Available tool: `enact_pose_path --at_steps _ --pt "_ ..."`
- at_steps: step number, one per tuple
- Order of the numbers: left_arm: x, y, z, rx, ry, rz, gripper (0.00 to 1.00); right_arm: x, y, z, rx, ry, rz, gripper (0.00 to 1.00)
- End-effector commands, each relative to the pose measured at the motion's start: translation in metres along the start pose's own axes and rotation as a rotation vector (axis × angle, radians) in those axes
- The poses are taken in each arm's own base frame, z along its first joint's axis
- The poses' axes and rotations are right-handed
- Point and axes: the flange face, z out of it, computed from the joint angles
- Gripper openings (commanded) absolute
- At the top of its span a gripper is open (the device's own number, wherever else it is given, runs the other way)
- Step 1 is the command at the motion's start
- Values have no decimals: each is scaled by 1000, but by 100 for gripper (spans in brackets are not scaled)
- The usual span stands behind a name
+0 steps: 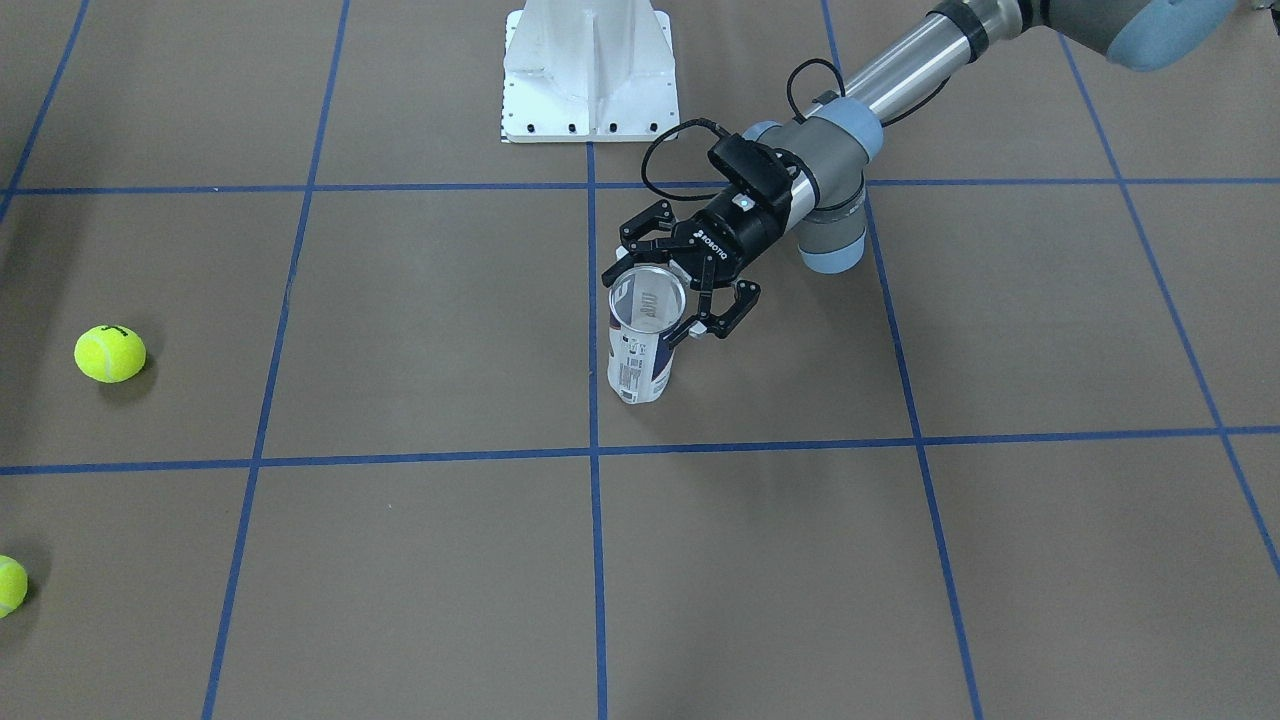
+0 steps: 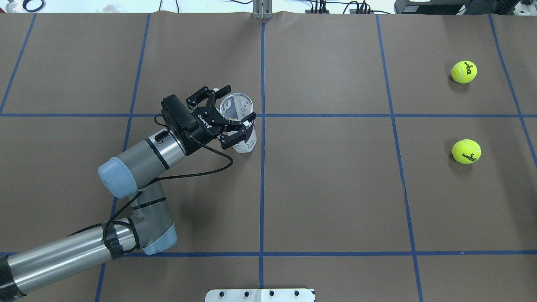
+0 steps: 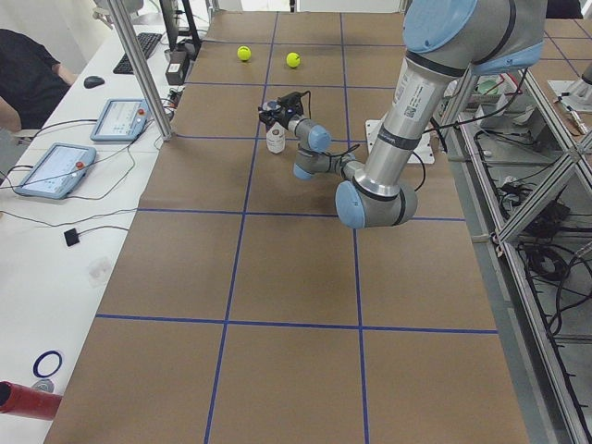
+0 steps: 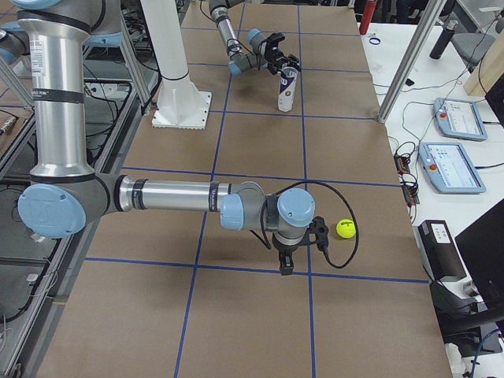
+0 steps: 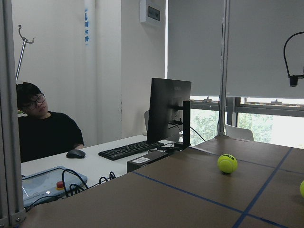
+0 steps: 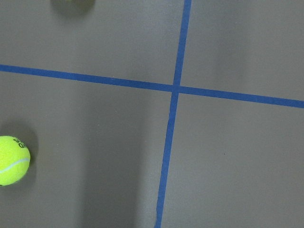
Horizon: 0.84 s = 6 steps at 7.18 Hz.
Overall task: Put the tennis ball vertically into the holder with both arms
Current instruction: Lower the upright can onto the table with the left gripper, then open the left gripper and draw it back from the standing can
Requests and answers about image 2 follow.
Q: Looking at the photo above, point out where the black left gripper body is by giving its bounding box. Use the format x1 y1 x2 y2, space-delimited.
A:
161 94 224 156

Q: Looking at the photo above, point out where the clear tennis ball can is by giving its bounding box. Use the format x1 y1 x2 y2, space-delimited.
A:
219 93 257 154

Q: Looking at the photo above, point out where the yellow tennis ball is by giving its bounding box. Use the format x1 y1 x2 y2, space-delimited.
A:
451 139 482 164
451 60 478 84

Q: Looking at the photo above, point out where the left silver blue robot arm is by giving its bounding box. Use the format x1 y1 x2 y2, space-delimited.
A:
1 83 138 252

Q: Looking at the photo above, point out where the black rectangular box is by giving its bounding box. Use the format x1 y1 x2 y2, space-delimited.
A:
394 0 466 15

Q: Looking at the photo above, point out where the aluminium frame post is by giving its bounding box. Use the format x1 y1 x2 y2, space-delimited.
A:
252 0 274 21

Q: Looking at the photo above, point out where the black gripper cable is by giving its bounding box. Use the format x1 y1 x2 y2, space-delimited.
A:
103 115 234 254

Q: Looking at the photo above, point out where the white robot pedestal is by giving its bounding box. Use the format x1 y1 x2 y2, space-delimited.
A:
205 288 316 302

